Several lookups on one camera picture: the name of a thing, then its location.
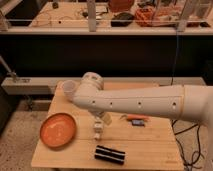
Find black cables on floor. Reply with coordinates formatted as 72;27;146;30
171;119;209;171

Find blue hanging cable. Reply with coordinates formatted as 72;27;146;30
170;31;181;87

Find grey metal beam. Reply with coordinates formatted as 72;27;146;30
1;77;205;95

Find orange crate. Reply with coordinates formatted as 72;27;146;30
135;6;181;27

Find black white striped cloth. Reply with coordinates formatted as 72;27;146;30
94;145;126;165

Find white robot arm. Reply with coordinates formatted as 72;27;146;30
72;72;213;171

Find dark blue block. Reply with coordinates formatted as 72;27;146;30
131;120;145;126

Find orange ceramic bowl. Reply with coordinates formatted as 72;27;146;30
40;113;77;148

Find black bag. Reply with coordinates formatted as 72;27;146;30
111;12;134;27

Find orange carrot toy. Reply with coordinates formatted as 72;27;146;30
120;114;149;121

